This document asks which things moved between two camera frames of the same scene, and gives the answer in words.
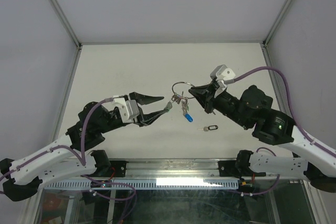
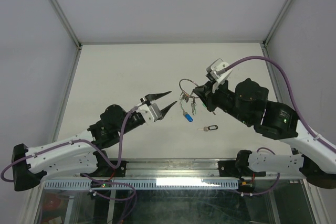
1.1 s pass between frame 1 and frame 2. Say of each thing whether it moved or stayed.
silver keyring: moved
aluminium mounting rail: stayed
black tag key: stayed
